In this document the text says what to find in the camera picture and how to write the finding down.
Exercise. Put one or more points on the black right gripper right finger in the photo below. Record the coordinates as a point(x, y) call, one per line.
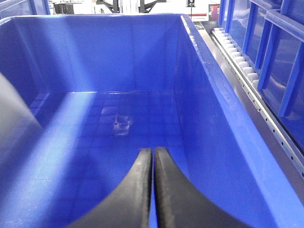
point(179, 204)

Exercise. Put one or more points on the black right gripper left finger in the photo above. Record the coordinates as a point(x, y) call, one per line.
point(128, 205)

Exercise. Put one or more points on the large blue target bin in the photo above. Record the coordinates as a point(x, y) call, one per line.
point(80, 95)

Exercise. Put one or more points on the white roller conveyor rail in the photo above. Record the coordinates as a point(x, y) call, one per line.
point(248, 79)

